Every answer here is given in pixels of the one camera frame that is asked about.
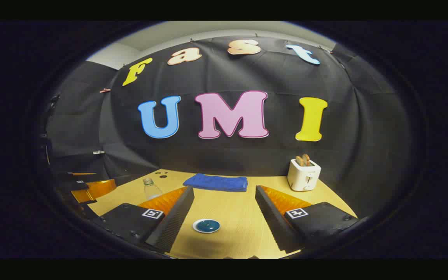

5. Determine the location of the clear plastic water bottle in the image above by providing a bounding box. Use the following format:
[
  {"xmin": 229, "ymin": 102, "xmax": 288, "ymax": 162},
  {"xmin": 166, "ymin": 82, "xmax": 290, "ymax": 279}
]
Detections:
[{"xmin": 143, "ymin": 178, "xmax": 163, "ymax": 201}]

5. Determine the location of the black backdrop cloth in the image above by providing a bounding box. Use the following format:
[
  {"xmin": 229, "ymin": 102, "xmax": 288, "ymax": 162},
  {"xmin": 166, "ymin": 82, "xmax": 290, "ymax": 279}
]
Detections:
[{"xmin": 45, "ymin": 36, "xmax": 411, "ymax": 218}]

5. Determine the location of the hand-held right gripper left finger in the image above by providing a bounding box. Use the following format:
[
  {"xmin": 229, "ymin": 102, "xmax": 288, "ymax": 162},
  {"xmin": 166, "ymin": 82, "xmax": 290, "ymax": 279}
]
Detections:
[{"xmin": 92, "ymin": 186, "xmax": 195, "ymax": 254}]

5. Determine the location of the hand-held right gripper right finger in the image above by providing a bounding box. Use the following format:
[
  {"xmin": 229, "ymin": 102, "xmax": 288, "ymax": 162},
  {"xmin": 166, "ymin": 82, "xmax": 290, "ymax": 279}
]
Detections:
[{"xmin": 255, "ymin": 185, "xmax": 361, "ymax": 253}]

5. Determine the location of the white teacup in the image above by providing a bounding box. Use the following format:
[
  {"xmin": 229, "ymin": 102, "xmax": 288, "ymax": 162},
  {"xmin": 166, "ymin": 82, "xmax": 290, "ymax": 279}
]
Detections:
[{"xmin": 192, "ymin": 219, "xmax": 221, "ymax": 234}]

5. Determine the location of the white toaster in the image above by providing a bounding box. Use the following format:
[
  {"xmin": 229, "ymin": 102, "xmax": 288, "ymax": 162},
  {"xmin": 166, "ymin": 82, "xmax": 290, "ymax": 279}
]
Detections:
[{"xmin": 287, "ymin": 157, "xmax": 322, "ymax": 192}]

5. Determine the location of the blue folded towel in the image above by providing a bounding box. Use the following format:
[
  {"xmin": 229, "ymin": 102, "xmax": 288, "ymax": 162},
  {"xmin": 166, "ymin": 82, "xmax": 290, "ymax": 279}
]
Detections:
[{"xmin": 183, "ymin": 173, "xmax": 249, "ymax": 193}]

